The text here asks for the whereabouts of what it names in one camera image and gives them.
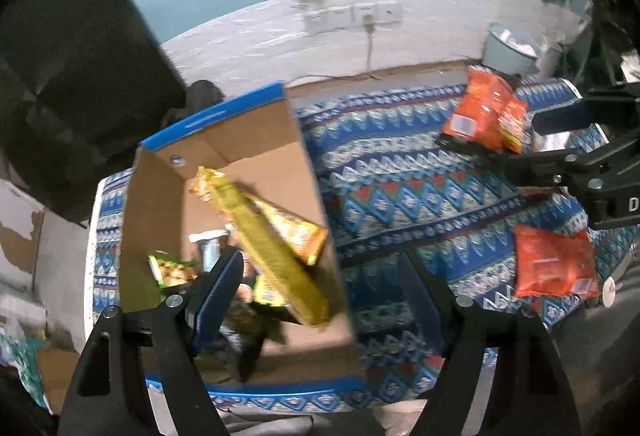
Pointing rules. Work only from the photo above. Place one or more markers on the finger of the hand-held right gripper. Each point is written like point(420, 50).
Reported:
point(565, 117)
point(545, 168)

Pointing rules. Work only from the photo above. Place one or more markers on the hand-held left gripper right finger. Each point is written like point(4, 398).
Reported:
point(422, 311)

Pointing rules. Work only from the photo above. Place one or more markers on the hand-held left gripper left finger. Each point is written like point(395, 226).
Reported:
point(215, 308)

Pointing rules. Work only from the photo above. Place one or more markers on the black and yellow snack bag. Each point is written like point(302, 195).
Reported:
point(250, 336)

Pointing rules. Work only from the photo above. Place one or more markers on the small orange snack bag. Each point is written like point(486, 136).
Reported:
point(515, 123)

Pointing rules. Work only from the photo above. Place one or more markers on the green snack bag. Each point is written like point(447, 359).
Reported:
point(172, 271)

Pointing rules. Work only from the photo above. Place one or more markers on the long yellow snack pack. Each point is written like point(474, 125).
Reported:
point(270, 246)
point(295, 236)

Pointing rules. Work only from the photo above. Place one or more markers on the orange-red snack bag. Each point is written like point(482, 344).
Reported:
point(555, 261)

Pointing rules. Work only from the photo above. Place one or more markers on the orange and black chip bag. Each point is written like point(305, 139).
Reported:
point(477, 111)

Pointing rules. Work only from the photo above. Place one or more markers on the blue cardboard box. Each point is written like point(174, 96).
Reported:
point(260, 136)

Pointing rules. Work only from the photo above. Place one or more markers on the grey trash bin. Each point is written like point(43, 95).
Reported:
point(502, 53)

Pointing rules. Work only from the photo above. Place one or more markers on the blue patterned blanket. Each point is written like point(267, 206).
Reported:
point(400, 166)

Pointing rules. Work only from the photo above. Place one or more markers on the wooden baseboard strip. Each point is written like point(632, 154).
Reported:
point(400, 72)

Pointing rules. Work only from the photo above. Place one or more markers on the black hanging cloth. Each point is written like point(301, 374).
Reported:
point(75, 66)

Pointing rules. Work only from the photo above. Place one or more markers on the white wall socket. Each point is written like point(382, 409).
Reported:
point(340, 17)
point(389, 12)
point(365, 13)

